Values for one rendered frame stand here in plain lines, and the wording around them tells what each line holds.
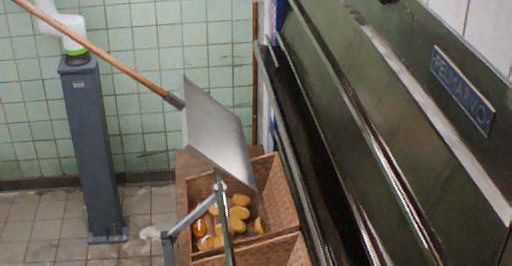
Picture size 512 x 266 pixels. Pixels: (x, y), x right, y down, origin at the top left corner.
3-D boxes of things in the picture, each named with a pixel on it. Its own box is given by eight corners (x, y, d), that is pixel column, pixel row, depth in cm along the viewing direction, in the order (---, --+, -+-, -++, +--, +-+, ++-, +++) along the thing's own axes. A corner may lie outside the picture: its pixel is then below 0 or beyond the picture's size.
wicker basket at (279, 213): (277, 193, 297) (279, 149, 283) (299, 270, 250) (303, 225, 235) (184, 201, 292) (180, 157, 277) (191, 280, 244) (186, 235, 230)
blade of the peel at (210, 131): (183, 148, 208) (188, 143, 207) (178, 78, 254) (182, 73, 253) (257, 192, 224) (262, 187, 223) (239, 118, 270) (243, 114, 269)
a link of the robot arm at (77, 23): (70, 43, 297) (65, 10, 287) (93, 46, 292) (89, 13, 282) (55, 52, 287) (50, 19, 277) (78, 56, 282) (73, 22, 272)
